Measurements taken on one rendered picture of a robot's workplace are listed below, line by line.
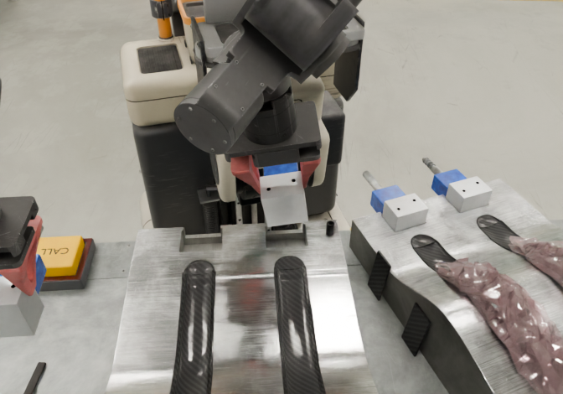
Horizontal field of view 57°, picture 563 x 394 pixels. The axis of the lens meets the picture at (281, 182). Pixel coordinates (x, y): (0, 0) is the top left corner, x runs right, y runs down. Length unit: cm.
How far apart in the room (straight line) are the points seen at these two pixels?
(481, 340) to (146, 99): 89
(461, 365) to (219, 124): 37
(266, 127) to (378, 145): 192
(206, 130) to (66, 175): 196
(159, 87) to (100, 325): 64
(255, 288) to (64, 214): 163
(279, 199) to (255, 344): 16
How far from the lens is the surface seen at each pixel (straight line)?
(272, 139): 53
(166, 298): 62
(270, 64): 45
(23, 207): 53
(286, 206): 61
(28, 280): 57
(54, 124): 275
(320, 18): 43
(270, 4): 43
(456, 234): 76
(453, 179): 83
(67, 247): 79
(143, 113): 124
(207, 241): 70
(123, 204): 215
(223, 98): 42
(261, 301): 60
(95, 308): 75
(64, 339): 73
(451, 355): 63
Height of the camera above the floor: 136
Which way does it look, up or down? 39 degrees down
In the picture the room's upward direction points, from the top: straight up
